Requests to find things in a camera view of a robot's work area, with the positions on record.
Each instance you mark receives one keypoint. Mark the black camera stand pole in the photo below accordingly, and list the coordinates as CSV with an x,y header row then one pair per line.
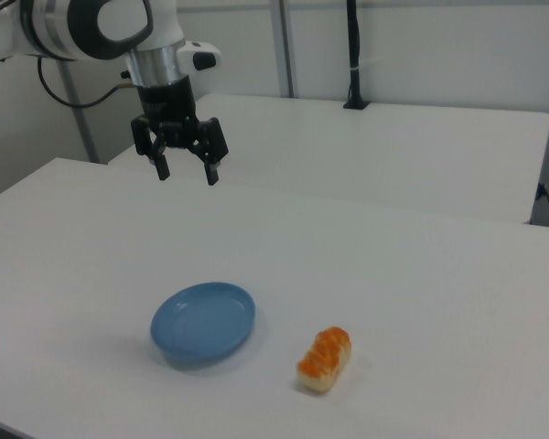
x,y
356,55

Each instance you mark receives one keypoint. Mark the grey slanted partition post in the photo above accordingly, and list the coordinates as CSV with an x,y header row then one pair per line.
x,y
80,114

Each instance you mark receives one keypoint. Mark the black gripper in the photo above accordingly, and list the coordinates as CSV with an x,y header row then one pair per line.
x,y
167,103

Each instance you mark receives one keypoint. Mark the orange-topped bread loaf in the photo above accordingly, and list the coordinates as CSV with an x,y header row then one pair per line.
x,y
322,361

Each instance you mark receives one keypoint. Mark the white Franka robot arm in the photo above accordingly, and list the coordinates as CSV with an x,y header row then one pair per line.
x,y
50,27

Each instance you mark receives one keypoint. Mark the grey vertical partition post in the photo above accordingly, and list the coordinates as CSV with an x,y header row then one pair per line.
x,y
287,46

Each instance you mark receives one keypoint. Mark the blue round plate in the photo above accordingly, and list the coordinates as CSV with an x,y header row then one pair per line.
x,y
201,324

